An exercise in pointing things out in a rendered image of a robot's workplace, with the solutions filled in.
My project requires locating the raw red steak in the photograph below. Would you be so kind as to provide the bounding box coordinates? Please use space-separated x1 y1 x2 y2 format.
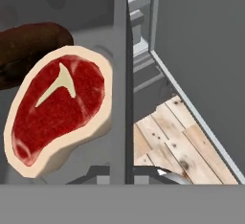
3 45 114 179

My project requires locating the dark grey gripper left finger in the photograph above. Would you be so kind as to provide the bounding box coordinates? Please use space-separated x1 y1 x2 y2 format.
66 165 111 186

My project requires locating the brown sausage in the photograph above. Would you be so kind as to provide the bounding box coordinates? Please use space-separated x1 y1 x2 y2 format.
0 22 75 91

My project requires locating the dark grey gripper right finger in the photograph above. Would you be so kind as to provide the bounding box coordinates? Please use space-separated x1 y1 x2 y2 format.
133 166 193 186

